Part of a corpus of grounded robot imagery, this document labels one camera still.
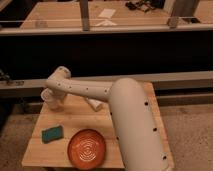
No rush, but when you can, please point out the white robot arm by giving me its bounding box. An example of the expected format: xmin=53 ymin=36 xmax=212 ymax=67
xmin=45 ymin=66 xmax=173 ymax=171

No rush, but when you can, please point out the white cylindrical bottle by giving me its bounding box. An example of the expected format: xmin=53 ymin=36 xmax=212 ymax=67
xmin=86 ymin=98 xmax=102 ymax=112

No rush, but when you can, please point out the green sponge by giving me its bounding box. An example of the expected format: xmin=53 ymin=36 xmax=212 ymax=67
xmin=42 ymin=125 xmax=64 ymax=144

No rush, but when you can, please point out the wooden table board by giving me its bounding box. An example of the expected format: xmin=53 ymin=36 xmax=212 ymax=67
xmin=21 ymin=80 xmax=175 ymax=170

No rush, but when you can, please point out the metal clamp at left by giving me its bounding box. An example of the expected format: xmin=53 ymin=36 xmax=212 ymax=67
xmin=0 ymin=69 xmax=24 ymax=86

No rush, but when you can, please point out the orange ribbed plate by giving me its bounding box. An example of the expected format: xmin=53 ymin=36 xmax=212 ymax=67
xmin=67 ymin=129 xmax=106 ymax=170

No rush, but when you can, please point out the white paper sheet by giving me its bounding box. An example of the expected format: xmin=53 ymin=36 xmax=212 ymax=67
xmin=99 ymin=9 xmax=116 ymax=18

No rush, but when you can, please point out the grey metal post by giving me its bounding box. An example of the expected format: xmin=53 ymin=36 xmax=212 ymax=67
xmin=79 ymin=0 xmax=90 ymax=31
xmin=167 ymin=0 xmax=200 ymax=28

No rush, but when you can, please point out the dark cable clutter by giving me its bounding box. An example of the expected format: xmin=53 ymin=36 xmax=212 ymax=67
xmin=125 ymin=0 xmax=165 ymax=13

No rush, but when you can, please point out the grey metal post right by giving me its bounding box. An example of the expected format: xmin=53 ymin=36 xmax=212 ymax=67
xmin=167 ymin=0 xmax=200 ymax=28

